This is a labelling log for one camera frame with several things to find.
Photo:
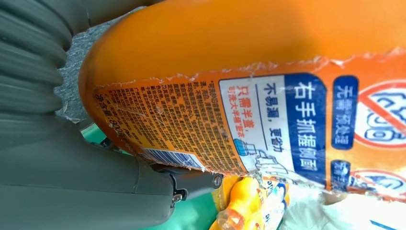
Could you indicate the seated person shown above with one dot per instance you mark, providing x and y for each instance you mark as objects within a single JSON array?
[{"x": 333, "y": 212}]

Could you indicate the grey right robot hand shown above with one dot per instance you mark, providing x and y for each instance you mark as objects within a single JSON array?
[{"x": 79, "y": 190}]

